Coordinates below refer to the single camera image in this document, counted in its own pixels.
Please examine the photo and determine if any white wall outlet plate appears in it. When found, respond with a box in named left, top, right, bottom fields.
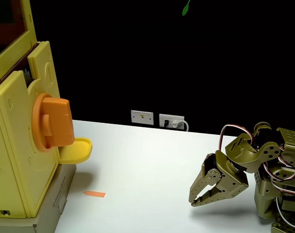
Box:
left=130, top=110, right=155, bottom=126

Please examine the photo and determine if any green leaf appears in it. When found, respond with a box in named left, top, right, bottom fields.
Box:
left=182, top=0, right=191, bottom=17

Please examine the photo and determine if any yellow toy vending machine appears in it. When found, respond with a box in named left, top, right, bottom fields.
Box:
left=0, top=0, right=63, bottom=219

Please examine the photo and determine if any white outlet plate with plugs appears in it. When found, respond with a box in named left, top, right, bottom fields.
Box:
left=158, top=114, right=186, bottom=131

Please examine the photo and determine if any beige cardboard box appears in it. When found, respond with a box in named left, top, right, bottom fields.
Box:
left=0, top=164, right=77, bottom=233

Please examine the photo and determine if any orange vending machine knob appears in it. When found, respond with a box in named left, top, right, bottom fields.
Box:
left=32, top=93, right=75, bottom=153

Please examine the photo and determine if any yellow dispensing tray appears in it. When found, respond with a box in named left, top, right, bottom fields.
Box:
left=58, top=137, right=93, bottom=165

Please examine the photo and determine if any white plug with cable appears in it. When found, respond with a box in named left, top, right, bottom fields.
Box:
left=171, top=119, right=190, bottom=132

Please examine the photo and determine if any orange arrow sticker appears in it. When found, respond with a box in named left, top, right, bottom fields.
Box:
left=83, top=190, right=106, bottom=199

